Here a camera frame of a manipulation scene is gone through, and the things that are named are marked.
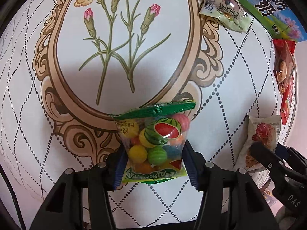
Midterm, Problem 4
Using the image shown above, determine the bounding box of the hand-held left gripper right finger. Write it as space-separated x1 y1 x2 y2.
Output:
181 139 280 230

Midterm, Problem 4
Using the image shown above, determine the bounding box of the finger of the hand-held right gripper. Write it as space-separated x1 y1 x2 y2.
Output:
276 144 307 184
249 142 307 211

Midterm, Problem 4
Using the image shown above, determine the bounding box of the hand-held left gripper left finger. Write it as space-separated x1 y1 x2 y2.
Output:
29 147 127 230

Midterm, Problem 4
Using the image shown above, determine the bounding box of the white grey snack packet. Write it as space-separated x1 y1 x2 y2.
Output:
233 114 281 185

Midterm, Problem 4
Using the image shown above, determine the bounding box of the green round candy packet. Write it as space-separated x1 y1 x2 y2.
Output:
111 100 196 185

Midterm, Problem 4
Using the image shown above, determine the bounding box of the printed cardboard box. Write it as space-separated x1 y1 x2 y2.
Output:
224 0 307 43

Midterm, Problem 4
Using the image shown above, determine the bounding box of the red snack packet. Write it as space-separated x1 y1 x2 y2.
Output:
274 50 295 96

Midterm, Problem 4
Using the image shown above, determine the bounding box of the white quilted floral blanket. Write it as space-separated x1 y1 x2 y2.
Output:
0 0 300 223

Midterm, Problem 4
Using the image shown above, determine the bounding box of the pale green snack packet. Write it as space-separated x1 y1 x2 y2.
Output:
198 0 251 33

